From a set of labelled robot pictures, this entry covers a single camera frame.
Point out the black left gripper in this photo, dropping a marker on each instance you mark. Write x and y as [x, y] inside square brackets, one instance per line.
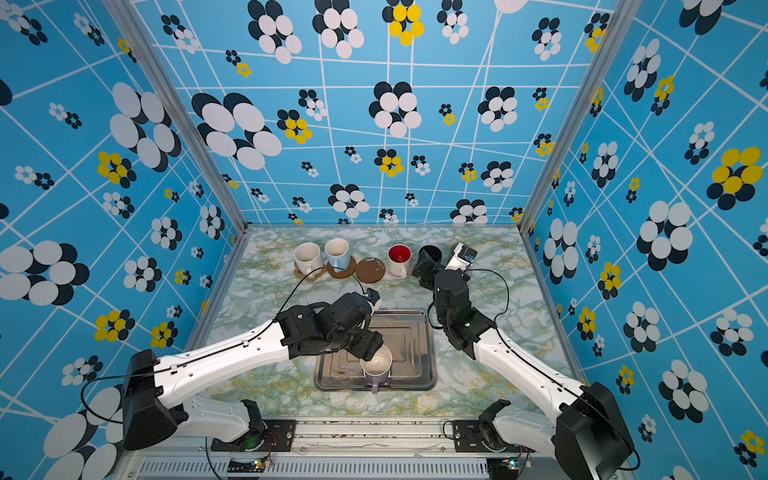
[371, 345]

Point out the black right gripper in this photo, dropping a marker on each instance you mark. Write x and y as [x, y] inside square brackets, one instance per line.
[437, 276]

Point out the paw print cork coaster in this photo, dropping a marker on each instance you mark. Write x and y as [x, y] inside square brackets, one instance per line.
[312, 276]

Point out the dark brown round wooden coaster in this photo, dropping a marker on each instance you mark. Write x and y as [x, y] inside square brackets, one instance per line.
[341, 274]

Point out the white mug purple handle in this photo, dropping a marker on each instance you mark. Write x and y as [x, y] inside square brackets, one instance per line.
[377, 370]

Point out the white ceramic mug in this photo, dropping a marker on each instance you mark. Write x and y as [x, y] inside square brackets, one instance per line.
[308, 257]

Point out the black metal mug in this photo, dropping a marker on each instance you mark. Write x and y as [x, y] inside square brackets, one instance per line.
[429, 257]

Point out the rusty brown round coaster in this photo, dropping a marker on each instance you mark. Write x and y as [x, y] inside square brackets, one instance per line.
[370, 270]

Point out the white mug blue handle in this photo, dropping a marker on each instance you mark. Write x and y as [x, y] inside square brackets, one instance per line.
[337, 252]

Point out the red interior white mug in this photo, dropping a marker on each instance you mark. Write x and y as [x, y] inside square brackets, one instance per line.
[399, 263]

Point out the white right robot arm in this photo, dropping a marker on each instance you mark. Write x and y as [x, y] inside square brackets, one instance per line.
[586, 433]

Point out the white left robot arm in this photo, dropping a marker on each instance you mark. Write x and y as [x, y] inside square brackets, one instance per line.
[161, 394]

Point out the metal serving tray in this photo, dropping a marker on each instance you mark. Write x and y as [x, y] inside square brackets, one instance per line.
[410, 341]

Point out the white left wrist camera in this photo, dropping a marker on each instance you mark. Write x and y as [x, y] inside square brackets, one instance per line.
[374, 299]

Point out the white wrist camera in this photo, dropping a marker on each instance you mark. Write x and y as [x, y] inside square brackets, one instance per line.
[463, 256]
[374, 299]

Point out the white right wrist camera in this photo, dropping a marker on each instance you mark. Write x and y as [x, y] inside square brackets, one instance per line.
[463, 256]

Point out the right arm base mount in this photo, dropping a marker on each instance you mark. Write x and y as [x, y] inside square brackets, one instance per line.
[467, 438]

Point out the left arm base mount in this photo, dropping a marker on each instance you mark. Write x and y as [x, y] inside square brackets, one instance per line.
[274, 436]

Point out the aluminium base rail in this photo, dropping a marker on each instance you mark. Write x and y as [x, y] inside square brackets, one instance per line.
[325, 448]

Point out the aluminium corner post right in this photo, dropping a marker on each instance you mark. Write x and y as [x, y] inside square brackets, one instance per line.
[621, 21]

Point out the aluminium corner post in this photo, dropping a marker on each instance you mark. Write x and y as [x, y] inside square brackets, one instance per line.
[621, 21]
[127, 22]

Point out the aluminium corner post left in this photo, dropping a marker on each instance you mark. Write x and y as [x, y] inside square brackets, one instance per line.
[127, 22]

